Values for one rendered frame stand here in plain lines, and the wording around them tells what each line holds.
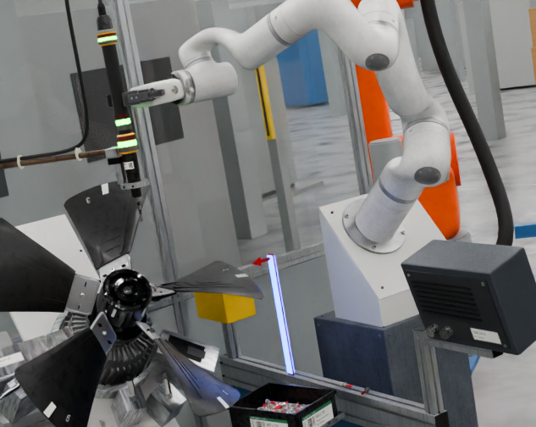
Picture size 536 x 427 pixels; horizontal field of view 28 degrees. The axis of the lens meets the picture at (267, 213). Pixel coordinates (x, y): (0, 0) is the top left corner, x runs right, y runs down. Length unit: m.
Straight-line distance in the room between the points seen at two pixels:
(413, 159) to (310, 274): 1.16
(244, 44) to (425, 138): 0.52
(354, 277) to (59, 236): 0.81
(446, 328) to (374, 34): 0.67
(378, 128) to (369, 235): 3.70
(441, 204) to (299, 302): 2.78
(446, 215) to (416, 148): 3.73
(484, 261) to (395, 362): 0.82
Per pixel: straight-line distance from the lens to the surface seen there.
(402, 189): 2.80
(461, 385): 3.10
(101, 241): 2.65
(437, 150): 2.67
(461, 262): 2.17
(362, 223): 2.94
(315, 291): 3.75
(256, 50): 2.51
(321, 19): 2.44
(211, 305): 3.01
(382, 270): 2.92
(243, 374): 3.04
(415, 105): 2.61
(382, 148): 6.28
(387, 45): 2.41
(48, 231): 2.90
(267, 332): 3.65
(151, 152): 3.37
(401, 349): 2.91
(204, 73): 2.61
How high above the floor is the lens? 1.74
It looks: 9 degrees down
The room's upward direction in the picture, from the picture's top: 10 degrees counter-clockwise
